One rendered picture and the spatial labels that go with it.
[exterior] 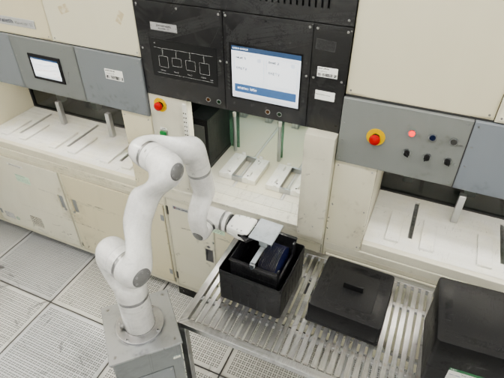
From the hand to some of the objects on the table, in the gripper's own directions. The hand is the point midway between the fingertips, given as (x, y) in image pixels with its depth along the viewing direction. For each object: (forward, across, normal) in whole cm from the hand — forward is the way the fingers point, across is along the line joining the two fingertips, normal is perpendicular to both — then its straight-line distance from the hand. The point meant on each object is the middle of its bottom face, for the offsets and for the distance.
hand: (265, 234), depth 172 cm
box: (+81, 0, +30) cm, 87 cm away
